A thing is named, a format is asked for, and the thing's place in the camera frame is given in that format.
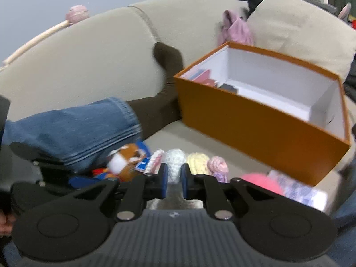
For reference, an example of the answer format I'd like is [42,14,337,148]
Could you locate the grey box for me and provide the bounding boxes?
[218,83,239,94]

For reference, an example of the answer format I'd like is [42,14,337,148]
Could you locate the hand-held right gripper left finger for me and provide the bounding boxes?
[60,163,169,223]

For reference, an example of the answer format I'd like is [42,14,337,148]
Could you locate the crochet bunny toy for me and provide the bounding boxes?
[145,148,230,184]

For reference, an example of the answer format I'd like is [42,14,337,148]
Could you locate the beige cushion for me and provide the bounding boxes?
[246,0,356,81]

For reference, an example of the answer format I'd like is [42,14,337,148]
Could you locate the small plush doll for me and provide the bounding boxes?
[93,143,146,182]

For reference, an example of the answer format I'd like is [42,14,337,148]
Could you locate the person's left leg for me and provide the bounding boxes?
[1,42,184,174]

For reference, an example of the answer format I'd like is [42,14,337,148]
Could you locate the cream stick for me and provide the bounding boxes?
[2,21,70,65]

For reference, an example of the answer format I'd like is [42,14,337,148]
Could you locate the person's left hand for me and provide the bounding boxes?
[0,213,16,235]

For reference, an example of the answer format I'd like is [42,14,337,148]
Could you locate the white label packet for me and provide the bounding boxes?
[268,170,329,212]

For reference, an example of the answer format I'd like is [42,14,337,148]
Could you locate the pink fluffy ball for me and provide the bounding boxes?
[65,5,89,23]

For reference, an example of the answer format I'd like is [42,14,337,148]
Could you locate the grey plush toy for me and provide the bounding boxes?
[337,2,352,20]

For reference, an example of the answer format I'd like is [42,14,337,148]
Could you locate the orange cardboard box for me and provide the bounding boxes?
[174,41,351,187]

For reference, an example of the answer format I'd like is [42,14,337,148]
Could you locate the pink card holder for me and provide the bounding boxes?
[180,68,213,85]

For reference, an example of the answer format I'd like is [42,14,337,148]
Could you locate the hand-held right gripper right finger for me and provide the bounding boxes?
[180,164,287,222]

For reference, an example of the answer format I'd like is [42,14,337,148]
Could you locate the pink fluffy pompom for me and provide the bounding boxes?
[241,172,285,196]

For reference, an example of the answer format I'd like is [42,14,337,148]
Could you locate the beige sofa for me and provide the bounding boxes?
[0,0,356,209]

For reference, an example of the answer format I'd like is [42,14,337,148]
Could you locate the blue white tag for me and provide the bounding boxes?
[136,157,151,173]

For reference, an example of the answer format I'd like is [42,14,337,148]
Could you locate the pink cloth garment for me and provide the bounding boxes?
[217,10,255,47]

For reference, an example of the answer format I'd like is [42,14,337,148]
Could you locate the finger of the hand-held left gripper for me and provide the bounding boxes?
[10,142,95,190]

